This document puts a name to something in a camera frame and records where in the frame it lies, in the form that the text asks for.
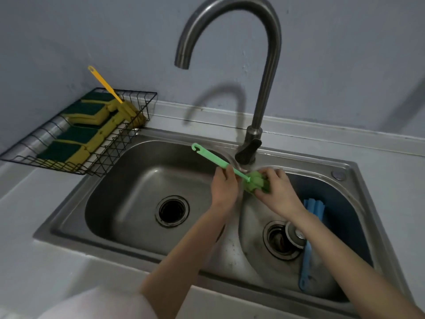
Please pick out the yellow sponge brush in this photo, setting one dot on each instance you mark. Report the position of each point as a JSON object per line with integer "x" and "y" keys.
{"x": 129, "y": 112}

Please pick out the person's left hand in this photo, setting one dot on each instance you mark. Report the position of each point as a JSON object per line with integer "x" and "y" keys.
{"x": 225, "y": 192}

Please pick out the blue sponge brush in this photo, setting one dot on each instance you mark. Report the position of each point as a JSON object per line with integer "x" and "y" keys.
{"x": 306, "y": 262}

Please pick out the green and yellow sponge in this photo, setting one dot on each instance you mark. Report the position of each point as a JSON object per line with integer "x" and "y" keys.
{"x": 84, "y": 111}
{"x": 78, "y": 135}
{"x": 59, "y": 152}
{"x": 96, "y": 96}

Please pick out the round metal hole cap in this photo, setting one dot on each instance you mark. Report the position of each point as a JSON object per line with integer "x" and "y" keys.
{"x": 338, "y": 175}

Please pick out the person's right fingers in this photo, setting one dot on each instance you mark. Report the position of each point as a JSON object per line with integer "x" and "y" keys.
{"x": 274, "y": 176}

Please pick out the green sponge brush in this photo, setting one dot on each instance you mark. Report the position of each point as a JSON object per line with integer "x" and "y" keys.
{"x": 212, "y": 158}

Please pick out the person's left forearm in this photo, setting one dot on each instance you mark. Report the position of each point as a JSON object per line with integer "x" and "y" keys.
{"x": 186, "y": 255}

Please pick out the person's right hand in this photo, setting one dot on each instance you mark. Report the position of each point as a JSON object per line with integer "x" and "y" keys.
{"x": 282, "y": 195}

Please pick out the round sink drain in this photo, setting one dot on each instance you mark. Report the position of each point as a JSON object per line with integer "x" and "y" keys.
{"x": 172, "y": 211}
{"x": 277, "y": 244}

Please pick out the stainless steel double sink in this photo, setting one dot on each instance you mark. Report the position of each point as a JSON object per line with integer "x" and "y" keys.
{"x": 132, "y": 182}

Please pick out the curved stainless steel faucet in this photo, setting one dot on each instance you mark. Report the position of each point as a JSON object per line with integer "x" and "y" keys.
{"x": 270, "y": 63}

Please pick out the metal sink strainer plug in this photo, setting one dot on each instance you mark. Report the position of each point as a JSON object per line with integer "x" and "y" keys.
{"x": 295, "y": 234}

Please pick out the person's left fingers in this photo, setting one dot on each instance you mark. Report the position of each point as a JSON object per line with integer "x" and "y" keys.
{"x": 225, "y": 172}

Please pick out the person's right forearm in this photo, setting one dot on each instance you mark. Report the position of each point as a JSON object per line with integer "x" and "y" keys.
{"x": 345, "y": 262}

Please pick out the white clothing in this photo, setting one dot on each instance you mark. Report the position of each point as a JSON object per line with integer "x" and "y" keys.
{"x": 99, "y": 305}

